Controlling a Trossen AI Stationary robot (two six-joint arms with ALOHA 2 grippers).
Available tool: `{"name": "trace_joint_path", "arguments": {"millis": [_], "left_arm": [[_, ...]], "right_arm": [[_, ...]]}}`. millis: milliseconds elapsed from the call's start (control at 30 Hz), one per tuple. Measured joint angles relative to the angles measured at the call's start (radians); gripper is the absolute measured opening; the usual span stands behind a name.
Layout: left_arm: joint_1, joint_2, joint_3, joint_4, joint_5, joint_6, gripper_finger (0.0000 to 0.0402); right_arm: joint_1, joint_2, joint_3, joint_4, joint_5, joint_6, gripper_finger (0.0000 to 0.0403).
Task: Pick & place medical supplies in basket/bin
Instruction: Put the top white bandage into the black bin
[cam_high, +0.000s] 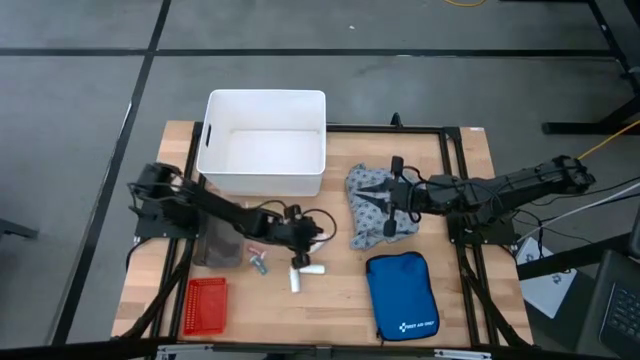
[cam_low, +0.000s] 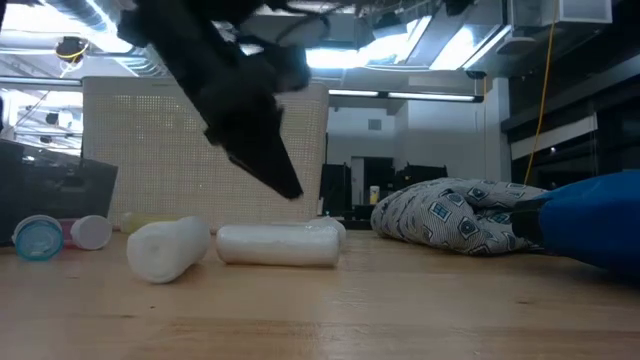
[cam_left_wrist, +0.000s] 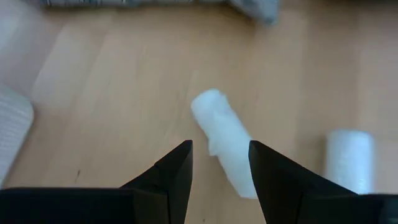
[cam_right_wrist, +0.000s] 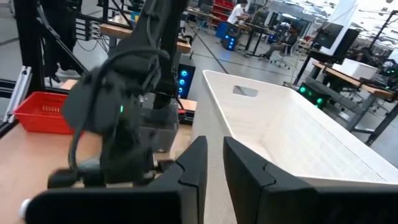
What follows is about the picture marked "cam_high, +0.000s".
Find black laptop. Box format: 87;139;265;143
574;249;640;360

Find black desk foot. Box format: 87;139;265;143
0;217;39;241

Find black aluminium table frame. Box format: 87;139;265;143
112;122;534;351

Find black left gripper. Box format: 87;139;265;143
279;203;326;270

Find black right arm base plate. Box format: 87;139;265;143
447;214;519;246

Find dark grey mesh tray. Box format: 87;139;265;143
192;202;246;269

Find black desk stand leg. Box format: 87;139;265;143
542;0;640;136

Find blue first aid pouch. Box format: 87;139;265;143
365;251;441;344

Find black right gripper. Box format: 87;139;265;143
357;156;454;239

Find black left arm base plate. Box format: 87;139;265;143
133;197;201;240

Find grey patterned cloth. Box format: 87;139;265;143
344;163;426;251

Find red plastic mesh basket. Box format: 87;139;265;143
182;277;229;336

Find black desk crossbar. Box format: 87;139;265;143
517;230;636;281

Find white plastic storage bin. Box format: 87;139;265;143
195;88;327;198

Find white cardboard box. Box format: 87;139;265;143
514;237;579;320

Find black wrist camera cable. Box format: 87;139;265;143
299;207;339;244

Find silver metal bracket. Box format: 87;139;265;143
155;343;214;360
433;348;494;360

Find white cable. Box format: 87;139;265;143
519;180;640;241

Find black power cables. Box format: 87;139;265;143
514;187;640;246

